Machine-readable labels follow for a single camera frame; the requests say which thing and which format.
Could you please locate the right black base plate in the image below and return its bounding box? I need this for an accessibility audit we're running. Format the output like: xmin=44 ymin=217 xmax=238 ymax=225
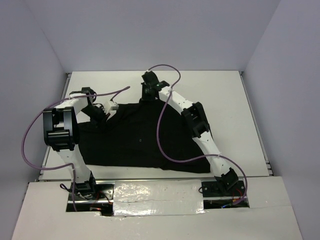
xmin=198 ymin=180 xmax=245 ymax=198

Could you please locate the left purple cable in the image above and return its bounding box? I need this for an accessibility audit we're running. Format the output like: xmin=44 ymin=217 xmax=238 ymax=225
xmin=20 ymin=85 xmax=131 ymax=212

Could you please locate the white front board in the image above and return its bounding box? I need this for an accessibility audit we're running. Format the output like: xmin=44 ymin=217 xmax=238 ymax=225
xmin=12 ymin=176 xmax=302 ymax=240

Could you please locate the black long sleeve shirt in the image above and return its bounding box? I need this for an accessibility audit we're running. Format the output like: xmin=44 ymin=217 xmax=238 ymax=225
xmin=78 ymin=100 xmax=210 ymax=174

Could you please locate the aluminium table edge rail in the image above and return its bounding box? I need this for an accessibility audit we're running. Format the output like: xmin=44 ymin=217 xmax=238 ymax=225
xmin=239 ymin=71 xmax=274 ymax=176

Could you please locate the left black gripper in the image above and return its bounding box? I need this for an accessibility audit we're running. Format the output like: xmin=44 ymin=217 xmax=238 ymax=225
xmin=80 ymin=105 xmax=110 ymax=131

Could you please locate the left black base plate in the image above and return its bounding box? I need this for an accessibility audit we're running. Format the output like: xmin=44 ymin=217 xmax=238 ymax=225
xmin=74 ymin=183 xmax=114 ymax=201

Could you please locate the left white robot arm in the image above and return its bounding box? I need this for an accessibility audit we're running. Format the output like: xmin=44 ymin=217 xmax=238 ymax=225
xmin=42 ymin=87 xmax=117 ymax=200

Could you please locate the glossy white tape sheet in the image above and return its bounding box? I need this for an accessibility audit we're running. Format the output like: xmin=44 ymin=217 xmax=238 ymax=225
xmin=113 ymin=179 xmax=205 ymax=217

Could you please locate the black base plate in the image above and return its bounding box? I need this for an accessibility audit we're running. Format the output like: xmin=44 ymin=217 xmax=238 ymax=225
xmin=74 ymin=183 xmax=114 ymax=201
xmin=198 ymin=180 xmax=245 ymax=198

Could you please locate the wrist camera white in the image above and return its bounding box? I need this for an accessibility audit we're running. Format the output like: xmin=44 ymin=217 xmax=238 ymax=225
xmin=141 ymin=71 xmax=159 ymax=86
xmin=103 ymin=101 xmax=119 ymax=115

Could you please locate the purple cable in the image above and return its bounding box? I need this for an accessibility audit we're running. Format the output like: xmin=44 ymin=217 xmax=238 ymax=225
xmin=147 ymin=63 xmax=248 ymax=206
xmin=20 ymin=85 xmax=131 ymax=212

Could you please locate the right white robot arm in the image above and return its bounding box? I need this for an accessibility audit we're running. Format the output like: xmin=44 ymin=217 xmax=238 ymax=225
xmin=141 ymin=70 xmax=239 ymax=196

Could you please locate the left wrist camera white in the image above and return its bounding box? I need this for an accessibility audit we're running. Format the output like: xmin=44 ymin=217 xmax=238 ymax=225
xmin=103 ymin=101 xmax=119 ymax=115

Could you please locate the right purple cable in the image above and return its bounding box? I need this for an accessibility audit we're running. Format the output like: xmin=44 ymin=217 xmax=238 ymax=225
xmin=147 ymin=63 xmax=248 ymax=206

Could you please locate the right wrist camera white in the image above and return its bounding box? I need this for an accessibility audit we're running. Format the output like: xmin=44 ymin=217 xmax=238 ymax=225
xmin=141 ymin=71 xmax=159 ymax=86

